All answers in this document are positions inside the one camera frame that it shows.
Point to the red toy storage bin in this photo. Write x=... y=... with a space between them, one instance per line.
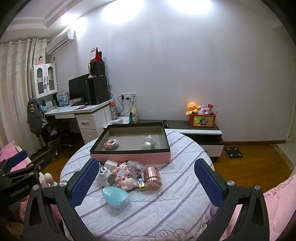
x=207 y=120

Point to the red paper bag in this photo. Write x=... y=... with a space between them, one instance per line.
x=97 y=55

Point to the yellow blue snack bag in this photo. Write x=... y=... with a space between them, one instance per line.
x=133 y=118

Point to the white computer desk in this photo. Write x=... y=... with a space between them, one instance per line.
x=91 y=119

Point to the hello kitty brick figure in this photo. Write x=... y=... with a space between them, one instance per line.
x=123 y=166

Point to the pink brick block toy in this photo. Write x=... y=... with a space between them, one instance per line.
x=111 y=144

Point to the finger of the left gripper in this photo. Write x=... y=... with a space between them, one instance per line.
x=17 y=158
x=40 y=163

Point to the pink blanket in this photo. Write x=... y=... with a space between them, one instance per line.
x=280 y=203

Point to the small black speaker box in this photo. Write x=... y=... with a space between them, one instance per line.
x=97 y=68

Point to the black office chair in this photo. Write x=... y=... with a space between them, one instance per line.
x=56 y=135

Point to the pink pig doll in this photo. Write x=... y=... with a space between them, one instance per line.
x=123 y=180

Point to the white plug diffuser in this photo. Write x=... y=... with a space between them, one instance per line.
x=103 y=177

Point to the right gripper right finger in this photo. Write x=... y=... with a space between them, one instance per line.
x=252 y=222

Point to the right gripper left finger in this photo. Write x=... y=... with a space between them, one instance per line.
x=40 y=223

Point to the orange octopus plush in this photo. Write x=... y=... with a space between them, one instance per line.
x=192 y=108

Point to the pink black storage box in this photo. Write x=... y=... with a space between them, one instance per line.
x=131 y=137

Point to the orange cap bottle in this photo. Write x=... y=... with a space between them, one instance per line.
x=113 y=109

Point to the white wall power strip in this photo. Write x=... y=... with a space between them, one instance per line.
x=128 y=96

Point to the black computer tower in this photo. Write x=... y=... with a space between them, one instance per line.
x=97 y=89

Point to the black computer monitor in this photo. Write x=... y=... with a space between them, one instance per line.
x=78 y=90

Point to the striped white tablecloth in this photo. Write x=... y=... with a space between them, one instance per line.
x=179 y=210

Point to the dark hanging jacket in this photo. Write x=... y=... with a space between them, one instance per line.
x=35 y=117

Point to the white charger adapter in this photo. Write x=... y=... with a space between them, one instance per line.
x=111 y=165

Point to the blue yellow slim box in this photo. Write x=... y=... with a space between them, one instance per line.
x=141 y=183

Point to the white side cabinet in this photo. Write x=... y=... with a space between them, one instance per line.
x=121 y=120

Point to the rose gold cylinder jar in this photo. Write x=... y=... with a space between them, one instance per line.
x=152 y=178

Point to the white air conditioner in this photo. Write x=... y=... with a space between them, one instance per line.
x=60 y=40

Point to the white glass door cabinet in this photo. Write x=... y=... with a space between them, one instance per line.
x=44 y=81

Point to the black white tv cabinet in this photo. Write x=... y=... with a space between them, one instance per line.
x=210 y=139

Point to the beige curtain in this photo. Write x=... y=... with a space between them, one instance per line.
x=17 y=59

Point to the black bathroom scale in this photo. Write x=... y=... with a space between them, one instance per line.
x=233 y=152

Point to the teal clear oval case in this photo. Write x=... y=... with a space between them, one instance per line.
x=116 y=198

